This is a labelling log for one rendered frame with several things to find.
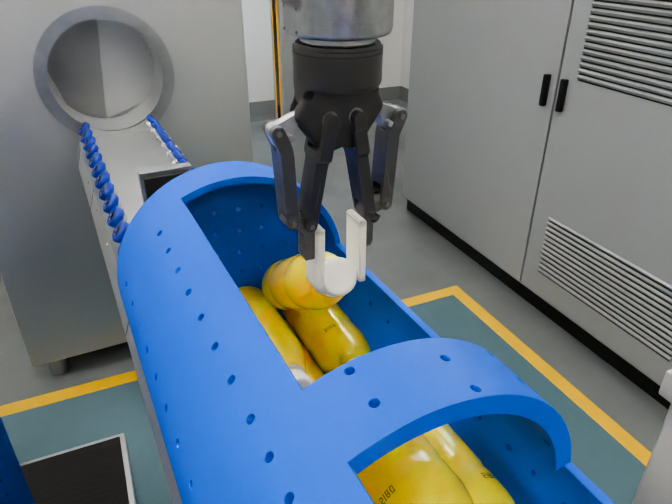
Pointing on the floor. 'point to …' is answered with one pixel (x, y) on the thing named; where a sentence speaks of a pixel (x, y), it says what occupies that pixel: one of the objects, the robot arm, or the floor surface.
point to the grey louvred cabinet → (553, 160)
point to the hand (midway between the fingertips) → (336, 252)
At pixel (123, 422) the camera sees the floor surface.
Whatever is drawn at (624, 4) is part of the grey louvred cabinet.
